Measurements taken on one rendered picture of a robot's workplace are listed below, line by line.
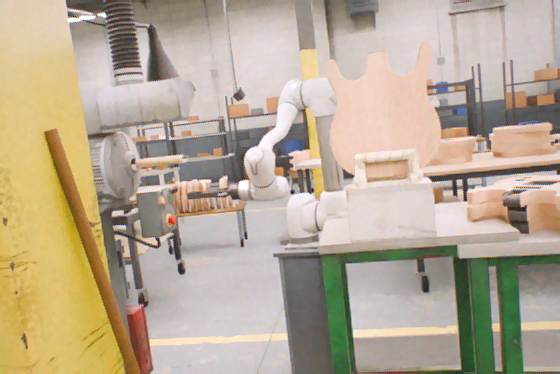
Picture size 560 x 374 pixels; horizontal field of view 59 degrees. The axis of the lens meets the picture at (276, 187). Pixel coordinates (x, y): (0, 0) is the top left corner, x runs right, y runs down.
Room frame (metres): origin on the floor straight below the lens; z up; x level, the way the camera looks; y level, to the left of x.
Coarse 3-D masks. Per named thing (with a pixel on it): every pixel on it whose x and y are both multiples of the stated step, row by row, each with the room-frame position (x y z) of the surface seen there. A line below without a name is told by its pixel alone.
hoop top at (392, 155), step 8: (376, 152) 1.59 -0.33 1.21; (384, 152) 1.58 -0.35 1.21; (392, 152) 1.57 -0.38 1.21; (400, 152) 1.56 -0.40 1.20; (408, 152) 1.56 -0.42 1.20; (416, 152) 1.56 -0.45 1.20; (360, 160) 1.59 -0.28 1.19; (368, 160) 1.58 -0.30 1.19; (376, 160) 1.58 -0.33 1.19; (384, 160) 1.58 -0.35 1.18; (392, 160) 1.58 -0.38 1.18
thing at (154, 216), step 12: (144, 192) 2.11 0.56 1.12; (156, 192) 2.10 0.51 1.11; (144, 204) 2.11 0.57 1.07; (156, 204) 2.10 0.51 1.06; (168, 204) 2.19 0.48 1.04; (144, 216) 2.11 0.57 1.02; (156, 216) 2.10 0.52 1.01; (168, 216) 2.17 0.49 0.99; (144, 228) 2.11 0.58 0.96; (156, 228) 2.10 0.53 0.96; (168, 228) 2.16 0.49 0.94; (156, 240) 2.14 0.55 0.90
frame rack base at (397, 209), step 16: (352, 192) 1.58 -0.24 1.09; (368, 192) 1.57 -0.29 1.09; (384, 192) 1.56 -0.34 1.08; (400, 192) 1.55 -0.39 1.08; (416, 192) 1.54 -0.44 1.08; (432, 192) 1.53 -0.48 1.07; (352, 208) 1.58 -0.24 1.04; (368, 208) 1.57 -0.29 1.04; (384, 208) 1.56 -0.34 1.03; (400, 208) 1.55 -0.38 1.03; (416, 208) 1.54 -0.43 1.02; (432, 208) 1.54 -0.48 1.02; (352, 224) 1.59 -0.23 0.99; (368, 224) 1.58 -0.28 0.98; (384, 224) 1.57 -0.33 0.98; (400, 224) 1.56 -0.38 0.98; (416, 224) 1.55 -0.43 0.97; (432, 224) 1.54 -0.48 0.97; (352, 240) 1.59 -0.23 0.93; (368, 240) 1.58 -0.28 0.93
